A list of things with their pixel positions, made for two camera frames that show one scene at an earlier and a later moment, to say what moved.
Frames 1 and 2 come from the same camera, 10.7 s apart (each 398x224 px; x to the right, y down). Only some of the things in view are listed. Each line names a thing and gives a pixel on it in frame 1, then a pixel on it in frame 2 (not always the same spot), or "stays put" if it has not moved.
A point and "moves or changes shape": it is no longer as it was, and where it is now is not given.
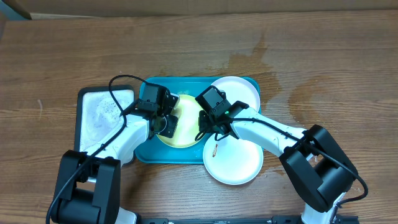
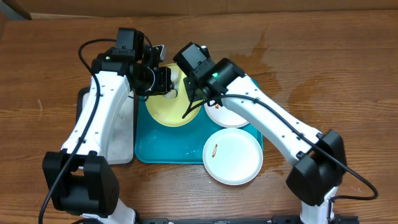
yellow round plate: [187, 132] moves or changes shape
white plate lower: [232, 160] stays put
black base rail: [273, 219] stays put
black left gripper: [168, 131] to [165, 84]
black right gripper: [206, 127] to [194, 84]
